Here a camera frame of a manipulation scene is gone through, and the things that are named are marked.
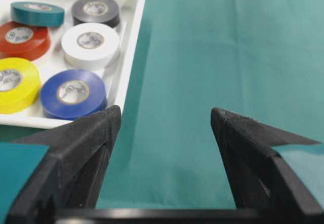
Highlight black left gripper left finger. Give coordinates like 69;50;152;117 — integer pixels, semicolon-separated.
5;105;121;223

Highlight black tape roll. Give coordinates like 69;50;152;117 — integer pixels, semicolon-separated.
71;0;120;28

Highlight white tape roll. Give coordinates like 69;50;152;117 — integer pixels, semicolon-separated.
61;23;120;70

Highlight green tape roll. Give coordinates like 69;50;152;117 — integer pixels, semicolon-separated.
10;2;65;27

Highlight red tape roll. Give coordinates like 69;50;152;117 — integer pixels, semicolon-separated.
1;21;51;61

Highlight yellow tape roll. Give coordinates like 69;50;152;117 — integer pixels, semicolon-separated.
1;57;42;114

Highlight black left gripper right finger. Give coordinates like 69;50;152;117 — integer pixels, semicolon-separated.
211;107;323;223

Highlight blue tape roll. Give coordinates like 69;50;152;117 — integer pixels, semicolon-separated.
39;69;107;120

